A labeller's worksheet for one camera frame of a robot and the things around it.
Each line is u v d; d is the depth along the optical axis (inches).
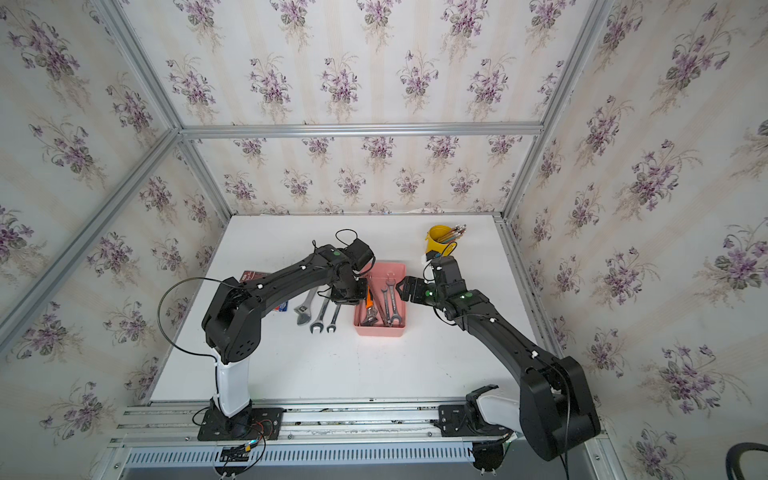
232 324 19.2
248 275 39.7
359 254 29.2
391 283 39.3
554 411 15.7
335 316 36.4
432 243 39.4
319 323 35.6
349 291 29.6
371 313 36.4
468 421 25.9
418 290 29.3
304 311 36.5
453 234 37.0
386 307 36.8
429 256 30.5
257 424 28.3
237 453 28.2
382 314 35.6
